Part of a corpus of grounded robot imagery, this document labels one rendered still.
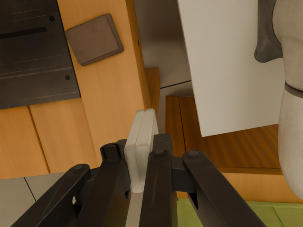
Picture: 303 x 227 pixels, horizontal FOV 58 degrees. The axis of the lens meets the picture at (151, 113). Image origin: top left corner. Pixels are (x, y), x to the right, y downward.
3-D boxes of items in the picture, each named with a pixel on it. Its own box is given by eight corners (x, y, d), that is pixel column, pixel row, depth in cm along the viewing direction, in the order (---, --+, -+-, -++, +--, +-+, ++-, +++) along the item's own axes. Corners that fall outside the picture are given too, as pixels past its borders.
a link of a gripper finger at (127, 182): (126, 202, 15) (73, 207, 15) (136, 156, 19) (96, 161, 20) (121, 178, 14) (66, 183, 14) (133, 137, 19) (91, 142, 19)
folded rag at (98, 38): (110, 12, 55) (107, 12, 53) (125, 50, 58) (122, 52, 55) (66, 29, 57) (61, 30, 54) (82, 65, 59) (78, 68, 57)
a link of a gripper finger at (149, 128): (135, 148, 15) (149, 146, 15) (145, 108, 22) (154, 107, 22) (144, 192, 16) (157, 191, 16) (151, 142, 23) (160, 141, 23)
